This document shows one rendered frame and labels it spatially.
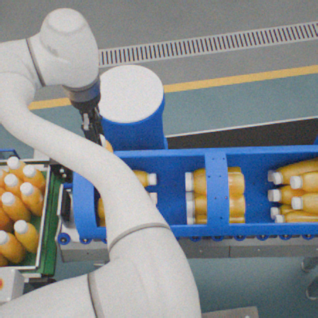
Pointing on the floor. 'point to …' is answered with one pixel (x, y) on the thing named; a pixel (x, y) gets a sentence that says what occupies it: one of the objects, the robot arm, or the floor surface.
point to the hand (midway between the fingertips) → (96, 135)
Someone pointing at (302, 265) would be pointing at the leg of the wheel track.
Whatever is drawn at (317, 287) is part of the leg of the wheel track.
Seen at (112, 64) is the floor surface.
